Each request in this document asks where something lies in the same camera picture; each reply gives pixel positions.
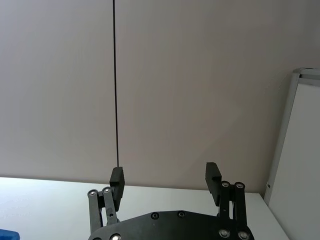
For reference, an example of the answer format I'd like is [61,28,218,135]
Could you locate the white board with grey frame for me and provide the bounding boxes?
[263,67,320,240]

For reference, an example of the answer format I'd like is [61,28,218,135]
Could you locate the blue plastic object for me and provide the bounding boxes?
[0,227,20,240]

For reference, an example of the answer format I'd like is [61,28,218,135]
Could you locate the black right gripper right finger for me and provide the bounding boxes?
[205,161,249,230]

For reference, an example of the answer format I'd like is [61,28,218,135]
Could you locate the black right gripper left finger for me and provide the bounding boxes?
[86,166,125,235]

